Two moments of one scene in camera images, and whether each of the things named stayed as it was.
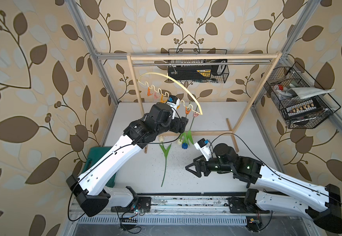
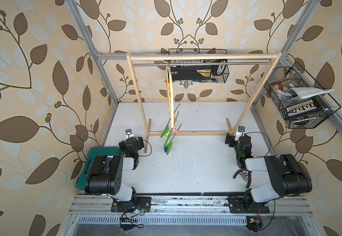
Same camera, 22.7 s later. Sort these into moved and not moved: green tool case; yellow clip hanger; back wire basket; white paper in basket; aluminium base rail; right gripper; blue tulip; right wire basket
Moved: blue tulip; right gripper; yellow clip hanger
Not moved: white paper in basket; right wire basket; green tool case; aluminium base rail; back wire basket
